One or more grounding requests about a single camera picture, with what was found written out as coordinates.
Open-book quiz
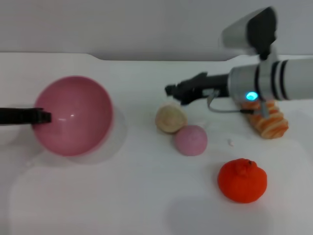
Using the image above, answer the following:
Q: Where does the pink round pastry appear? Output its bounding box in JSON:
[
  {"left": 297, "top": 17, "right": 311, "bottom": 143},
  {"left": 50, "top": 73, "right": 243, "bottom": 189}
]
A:
[{"left": 174, "top": 125, "right": 209, "bottom": 157}]

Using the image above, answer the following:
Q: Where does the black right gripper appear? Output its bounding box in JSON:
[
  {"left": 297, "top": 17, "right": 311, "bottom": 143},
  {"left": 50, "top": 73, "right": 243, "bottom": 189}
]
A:
[{"left": 164, "top": 71, "right": 232, "bottom": 106}]

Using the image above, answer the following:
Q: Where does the pink plastic bowl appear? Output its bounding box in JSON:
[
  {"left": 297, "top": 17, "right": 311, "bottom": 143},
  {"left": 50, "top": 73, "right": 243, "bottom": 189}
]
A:
[{"left": 32, "top": 75, "right": 114, "bottom": 158}]

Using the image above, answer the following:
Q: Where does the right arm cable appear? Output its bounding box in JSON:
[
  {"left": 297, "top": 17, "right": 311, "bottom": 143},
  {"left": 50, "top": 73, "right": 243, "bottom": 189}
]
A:
[{"left": 207, "top": 90, "right": 270, "bottom": 118}]

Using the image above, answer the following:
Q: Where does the orange tangerine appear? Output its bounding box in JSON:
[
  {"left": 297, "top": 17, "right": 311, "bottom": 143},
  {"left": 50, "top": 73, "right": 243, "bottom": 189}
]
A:
[{"left": 217, "top": 158, "right": 268, "bottom": 204}]

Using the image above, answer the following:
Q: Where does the beige egg yolk pastry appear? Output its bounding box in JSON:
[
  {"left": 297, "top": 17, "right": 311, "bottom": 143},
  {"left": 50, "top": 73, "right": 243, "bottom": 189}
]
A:
[{"left": 155, "top": 102, "right": 189, "bottom": 135}]

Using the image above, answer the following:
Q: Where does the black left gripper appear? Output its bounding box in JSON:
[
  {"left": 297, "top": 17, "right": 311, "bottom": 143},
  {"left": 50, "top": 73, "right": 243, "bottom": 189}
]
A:
[{"left": 0, "top": 107, "right": 52, "bottom": 127}]

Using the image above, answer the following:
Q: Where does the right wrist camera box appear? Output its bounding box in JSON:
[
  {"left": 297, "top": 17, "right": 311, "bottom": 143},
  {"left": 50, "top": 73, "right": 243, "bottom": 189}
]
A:
[{"left": 221, "top": 6, "right": 279, "bottom": 61}]

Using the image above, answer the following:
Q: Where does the orange striped bread roll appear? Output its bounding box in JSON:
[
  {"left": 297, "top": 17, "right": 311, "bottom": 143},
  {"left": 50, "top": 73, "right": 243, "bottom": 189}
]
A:
[{"left": 240, "top": 99, "right": 289, "bottom": 140}]

